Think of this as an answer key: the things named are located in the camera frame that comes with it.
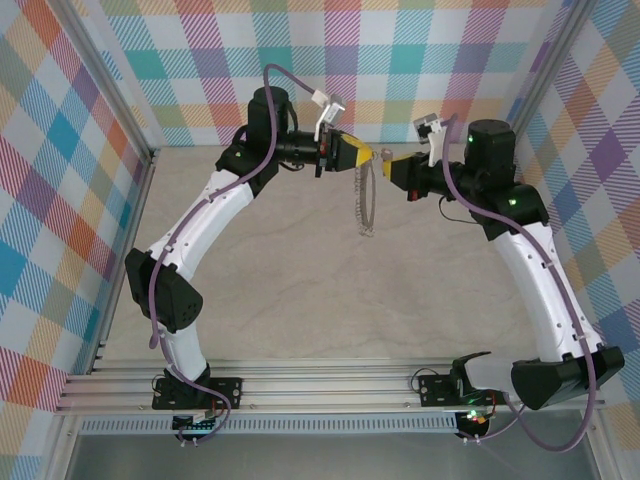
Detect silver keyring chain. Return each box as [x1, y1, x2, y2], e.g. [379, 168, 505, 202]
[351, 149, 380, 238]

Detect aluminium mounting rails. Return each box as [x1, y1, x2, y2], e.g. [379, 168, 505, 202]
[53, 355, 607, 416]

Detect controller board with lit LEDs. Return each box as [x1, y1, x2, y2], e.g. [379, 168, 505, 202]
[459, 407, 496, 427]

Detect grey sheet metal panel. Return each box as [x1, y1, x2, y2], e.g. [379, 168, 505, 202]
[64, 432, 601, 480]

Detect green terminal controller board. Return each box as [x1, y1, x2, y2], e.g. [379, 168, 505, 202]
[171, 412, 224, 434]

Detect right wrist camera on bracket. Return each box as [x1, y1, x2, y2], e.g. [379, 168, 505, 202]
[413, 112, 450, 167]

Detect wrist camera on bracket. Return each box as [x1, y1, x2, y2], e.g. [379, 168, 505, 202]
[413, 112, 450, 167]
[310, 91, 347, 144]

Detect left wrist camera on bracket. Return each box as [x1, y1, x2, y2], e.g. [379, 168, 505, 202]
[310, 91, 347, 144]

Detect aluminium frame post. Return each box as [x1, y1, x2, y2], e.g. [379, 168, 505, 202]
[494, 0, 601, 161]
[49, 0, 162, 164]

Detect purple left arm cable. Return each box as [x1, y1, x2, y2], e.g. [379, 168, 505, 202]
[148, 63, 326, 445]

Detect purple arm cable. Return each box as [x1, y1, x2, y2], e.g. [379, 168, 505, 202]
[148, 63, 326, 445]
[439, 113, 601, 454]

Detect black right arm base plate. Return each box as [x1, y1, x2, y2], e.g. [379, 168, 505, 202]
[418, 372, 511, 407]

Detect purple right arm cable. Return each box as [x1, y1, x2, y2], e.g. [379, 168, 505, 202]
[439, 113, 601, 454]

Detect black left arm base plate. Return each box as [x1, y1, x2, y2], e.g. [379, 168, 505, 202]
[151, 375, 245, 412]

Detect grey slotted cable duct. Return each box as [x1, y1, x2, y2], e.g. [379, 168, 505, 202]
[78, 417, 460, 436]

